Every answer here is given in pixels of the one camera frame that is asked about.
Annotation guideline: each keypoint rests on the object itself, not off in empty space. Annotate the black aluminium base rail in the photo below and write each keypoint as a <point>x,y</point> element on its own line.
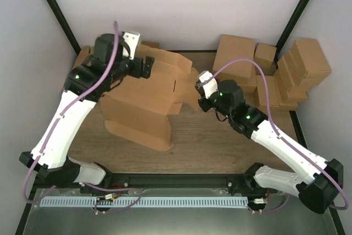
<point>234,183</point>

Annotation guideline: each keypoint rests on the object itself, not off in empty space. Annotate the large folded cardboard box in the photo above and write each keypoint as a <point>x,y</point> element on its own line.
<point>232,48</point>

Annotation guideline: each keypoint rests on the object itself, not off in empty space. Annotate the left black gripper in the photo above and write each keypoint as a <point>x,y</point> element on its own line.
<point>137,71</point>

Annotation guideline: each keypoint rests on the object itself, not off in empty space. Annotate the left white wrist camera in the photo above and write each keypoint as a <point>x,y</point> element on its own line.
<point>131,41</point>

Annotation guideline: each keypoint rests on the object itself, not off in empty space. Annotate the brown cardboard box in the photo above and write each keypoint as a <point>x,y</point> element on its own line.
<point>138,109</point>

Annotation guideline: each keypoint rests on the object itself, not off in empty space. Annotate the low cardboard box stack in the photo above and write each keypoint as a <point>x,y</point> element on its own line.
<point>284,106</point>

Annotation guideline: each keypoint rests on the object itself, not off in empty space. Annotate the light blue slotted cable duct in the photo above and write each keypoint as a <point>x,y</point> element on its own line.
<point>144,202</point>

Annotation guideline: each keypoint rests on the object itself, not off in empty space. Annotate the tall folded cardboard box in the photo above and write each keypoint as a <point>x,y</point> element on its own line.
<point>310,60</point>

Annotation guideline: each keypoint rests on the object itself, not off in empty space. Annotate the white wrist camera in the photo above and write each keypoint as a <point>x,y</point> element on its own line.
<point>131,41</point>
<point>206,85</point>

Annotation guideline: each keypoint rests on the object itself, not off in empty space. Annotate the left black frame post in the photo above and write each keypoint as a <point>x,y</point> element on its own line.
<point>57,12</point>

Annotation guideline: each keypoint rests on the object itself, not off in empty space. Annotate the leaning folded cardboard box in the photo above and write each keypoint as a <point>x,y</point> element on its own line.
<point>287,89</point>

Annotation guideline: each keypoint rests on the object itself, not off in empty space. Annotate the black frame post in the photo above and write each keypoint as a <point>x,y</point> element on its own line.
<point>57,12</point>
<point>293,20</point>

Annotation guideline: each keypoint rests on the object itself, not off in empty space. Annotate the flat cardboard sheet stack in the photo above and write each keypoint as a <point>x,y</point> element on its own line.
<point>87,50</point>

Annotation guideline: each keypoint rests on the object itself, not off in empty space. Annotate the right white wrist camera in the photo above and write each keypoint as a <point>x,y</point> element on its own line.
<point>206,85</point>

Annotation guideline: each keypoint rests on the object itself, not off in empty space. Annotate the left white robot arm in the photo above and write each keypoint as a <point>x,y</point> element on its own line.
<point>95,72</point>

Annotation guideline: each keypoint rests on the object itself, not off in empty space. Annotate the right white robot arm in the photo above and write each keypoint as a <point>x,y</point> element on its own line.
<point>314,180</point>

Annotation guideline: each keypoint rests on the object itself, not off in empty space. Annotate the middle folded cardboard box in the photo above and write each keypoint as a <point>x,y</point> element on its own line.
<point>260,94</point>

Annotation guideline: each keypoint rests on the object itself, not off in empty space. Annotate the small folded cardboard box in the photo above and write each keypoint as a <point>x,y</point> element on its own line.
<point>264,55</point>

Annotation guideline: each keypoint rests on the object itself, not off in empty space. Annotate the right black frame post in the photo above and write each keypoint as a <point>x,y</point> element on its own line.
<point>293,20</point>

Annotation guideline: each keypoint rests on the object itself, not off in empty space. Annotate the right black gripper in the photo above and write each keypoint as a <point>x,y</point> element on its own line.
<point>204,106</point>

